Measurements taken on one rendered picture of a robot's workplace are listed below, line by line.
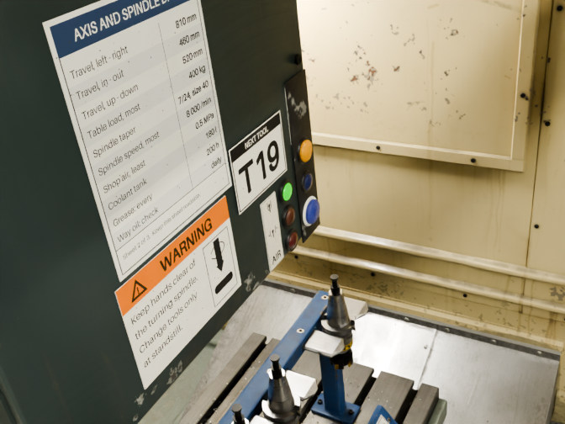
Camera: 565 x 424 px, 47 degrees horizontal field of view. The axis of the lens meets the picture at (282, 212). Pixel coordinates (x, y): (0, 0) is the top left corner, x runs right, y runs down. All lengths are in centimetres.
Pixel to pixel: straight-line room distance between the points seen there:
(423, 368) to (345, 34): 85
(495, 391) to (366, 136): 69
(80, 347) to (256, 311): 145
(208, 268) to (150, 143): 15
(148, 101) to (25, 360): 21
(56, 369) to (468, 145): 113
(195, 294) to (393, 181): 103
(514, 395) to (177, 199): 128
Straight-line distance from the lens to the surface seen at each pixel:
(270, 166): 68
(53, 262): 47
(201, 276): 61
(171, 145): 54
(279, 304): 192
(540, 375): 173
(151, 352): 58
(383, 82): 148
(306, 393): 113
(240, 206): 64
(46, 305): 48
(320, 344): 121
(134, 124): 50
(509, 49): 138
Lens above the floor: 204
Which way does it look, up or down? 31 degrees down
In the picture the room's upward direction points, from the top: 7 degrees counter-clockwise
